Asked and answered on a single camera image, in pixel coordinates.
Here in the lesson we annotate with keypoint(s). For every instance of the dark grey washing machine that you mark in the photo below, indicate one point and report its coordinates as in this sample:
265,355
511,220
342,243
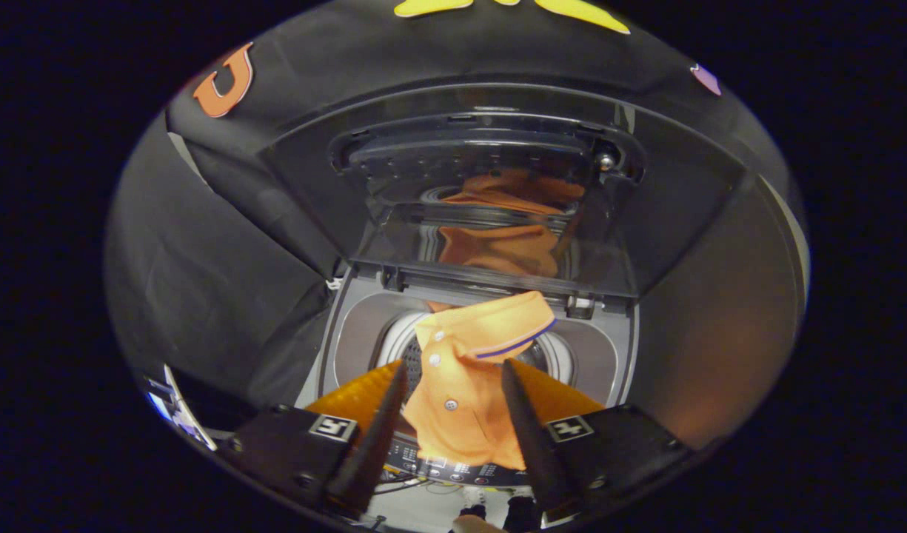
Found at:
357,333

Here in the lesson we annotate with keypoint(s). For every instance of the orange polo shirt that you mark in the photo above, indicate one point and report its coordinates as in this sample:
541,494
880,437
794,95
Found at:
460,414

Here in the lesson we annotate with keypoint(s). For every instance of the black backdrop cloth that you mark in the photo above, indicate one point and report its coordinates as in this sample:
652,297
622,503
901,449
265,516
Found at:
201,259

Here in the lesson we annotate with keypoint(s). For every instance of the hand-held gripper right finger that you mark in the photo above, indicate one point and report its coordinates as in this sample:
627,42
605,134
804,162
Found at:
531,437

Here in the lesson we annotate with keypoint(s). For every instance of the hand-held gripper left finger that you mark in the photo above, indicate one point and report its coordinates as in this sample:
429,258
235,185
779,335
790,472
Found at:
372,444

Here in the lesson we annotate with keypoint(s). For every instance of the dark washing machine lid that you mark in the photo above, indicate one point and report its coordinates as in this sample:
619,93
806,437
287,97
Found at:
497,144

